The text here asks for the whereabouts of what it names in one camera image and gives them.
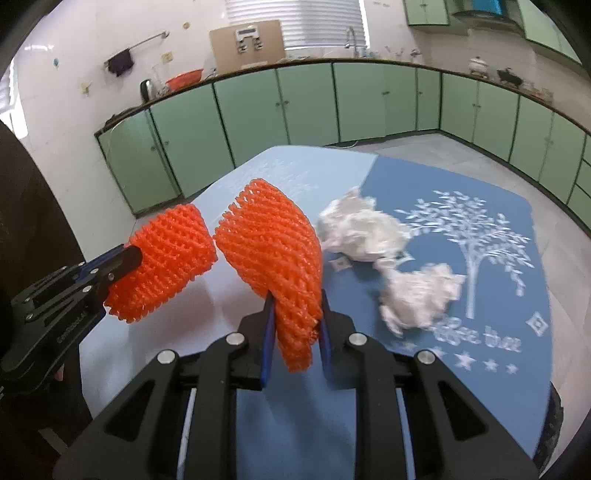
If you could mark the metal towel rail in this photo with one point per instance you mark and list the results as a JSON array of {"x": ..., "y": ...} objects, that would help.
[{"x": 138, "y": 44}]

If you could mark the clear plastic jug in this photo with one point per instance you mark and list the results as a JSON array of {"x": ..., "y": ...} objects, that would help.
[{"x": 159, "y": 76}]

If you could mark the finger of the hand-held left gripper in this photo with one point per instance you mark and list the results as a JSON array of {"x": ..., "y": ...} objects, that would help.
[
  {"x": 124, "y": 263},
  {"x": 99, "y": 263}
]

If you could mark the cardboard box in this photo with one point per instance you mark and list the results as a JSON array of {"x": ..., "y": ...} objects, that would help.
[{"x": 226, "y": 50}]

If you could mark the white window blind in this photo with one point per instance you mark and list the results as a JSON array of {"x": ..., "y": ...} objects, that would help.
[{"x": 295, "y": 23}]

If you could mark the range hood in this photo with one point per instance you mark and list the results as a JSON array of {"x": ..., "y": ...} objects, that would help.
[{"x": 485, "y": 11}]

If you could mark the green wall cabinet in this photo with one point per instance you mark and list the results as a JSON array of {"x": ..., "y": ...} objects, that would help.
[
  {"x": 549, "y": 27},
  {"x": 427, "y": 11}
]

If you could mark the metal faucet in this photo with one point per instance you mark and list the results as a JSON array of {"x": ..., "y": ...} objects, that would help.
[{"x": 351, "y": 39}]

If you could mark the crumpled white tissue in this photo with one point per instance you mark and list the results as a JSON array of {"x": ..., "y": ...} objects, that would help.
[
  {"x": 420, "y": 295},
  {"x": 364, "y": 226}
]

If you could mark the rounded orange foam net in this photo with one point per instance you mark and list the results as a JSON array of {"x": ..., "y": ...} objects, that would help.
[{"x": 166, "y": 254}]

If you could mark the blue printed tablecloth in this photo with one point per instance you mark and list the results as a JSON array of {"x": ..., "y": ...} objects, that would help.
[{"x": 438, "y": 295}]

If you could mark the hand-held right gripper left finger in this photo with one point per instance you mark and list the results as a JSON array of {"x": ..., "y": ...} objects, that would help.
[{"x": 267, "y": 341}]

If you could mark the steel kettle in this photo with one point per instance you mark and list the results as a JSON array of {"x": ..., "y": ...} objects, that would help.
[{"x": 146, "y": 91}]

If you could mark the glass jars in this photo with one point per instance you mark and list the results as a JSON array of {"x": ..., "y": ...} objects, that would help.
[{"x": 540, "y": 91}]

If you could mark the red basin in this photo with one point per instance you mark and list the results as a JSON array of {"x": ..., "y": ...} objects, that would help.
[{"x": 184, "y": 79}]

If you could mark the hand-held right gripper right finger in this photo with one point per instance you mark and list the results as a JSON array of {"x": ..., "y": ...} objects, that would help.
[{"x": 324, "y": 341}]

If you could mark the green base cabinets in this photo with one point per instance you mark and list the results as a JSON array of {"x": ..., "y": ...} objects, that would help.
[{"x": 304, "y": 106}]

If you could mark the dark towel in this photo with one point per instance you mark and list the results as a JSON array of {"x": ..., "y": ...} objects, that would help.
[{"x": 121, "y": 62}]

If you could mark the tall orange foam net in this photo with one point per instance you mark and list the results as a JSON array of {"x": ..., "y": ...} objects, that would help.
[{"x": 272, "y": 249}]

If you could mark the white cooking pot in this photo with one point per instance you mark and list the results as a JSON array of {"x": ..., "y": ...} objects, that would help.
[{"x": 479, "y": 65}]

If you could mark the black wok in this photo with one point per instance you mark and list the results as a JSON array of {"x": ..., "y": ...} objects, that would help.
[{"x": 510, "y": 76}]

